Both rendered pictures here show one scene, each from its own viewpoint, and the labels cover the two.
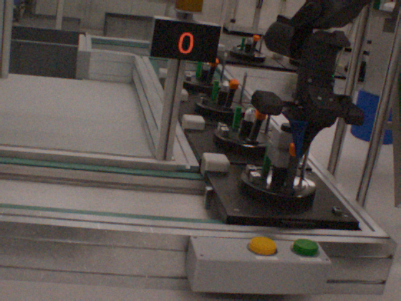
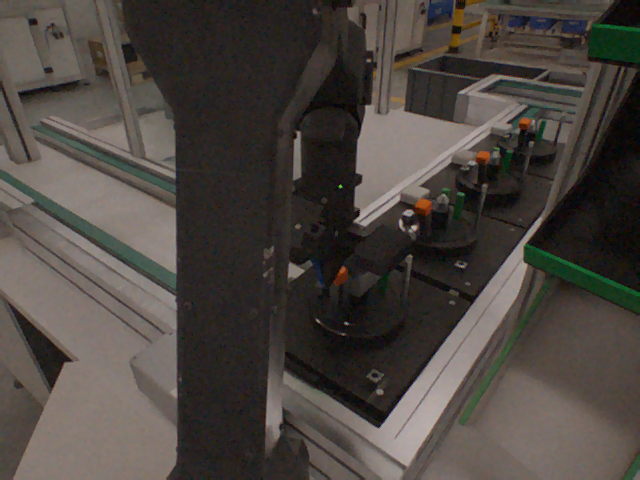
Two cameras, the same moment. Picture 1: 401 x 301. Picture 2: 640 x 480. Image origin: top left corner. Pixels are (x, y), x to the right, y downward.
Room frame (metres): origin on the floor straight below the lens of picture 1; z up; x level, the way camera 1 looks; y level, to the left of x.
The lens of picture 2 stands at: (0.76, -0.49, 1.41)
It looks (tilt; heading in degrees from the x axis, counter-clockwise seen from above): 34 degrees down; 51
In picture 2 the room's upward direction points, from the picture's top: straight up
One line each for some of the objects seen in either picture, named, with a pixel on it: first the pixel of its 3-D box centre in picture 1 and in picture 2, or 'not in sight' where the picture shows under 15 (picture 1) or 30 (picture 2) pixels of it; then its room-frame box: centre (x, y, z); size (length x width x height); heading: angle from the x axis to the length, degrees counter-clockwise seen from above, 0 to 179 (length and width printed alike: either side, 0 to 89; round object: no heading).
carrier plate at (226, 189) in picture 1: (276, 195); (356, 315); (1.10, -0.14, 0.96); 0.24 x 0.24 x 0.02; 13
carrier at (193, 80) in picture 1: (205, 73); (529, 135); (1.82, 0.03, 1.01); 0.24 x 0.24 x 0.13; 13
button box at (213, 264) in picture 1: (258, 265); (204, 397); (0.87, -0.11, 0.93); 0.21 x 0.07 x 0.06; 103
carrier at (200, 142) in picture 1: (247, 125); (440, 214); (1.35, -0.08, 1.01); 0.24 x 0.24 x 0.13; 13
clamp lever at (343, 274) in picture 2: (291, 164); (340, 289); (1.06, -0.15, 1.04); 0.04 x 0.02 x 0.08; 13
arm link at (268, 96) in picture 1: (311, 92); (328, 204); (1.03, -0.16, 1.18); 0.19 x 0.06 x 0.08; 103
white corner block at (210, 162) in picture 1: (214, 166); not in sight; (1.17, -0.03, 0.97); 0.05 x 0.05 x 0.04; 13
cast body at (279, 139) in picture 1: (283, 142); (363, 256); (1.11, -0.14, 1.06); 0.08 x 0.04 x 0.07; 14
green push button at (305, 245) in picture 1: (304, 249); not in sight; (0.89, -0.18, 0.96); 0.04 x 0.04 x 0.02
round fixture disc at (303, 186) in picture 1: (278, 185); (357, 305); (1.10, -0.14, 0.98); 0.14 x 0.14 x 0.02
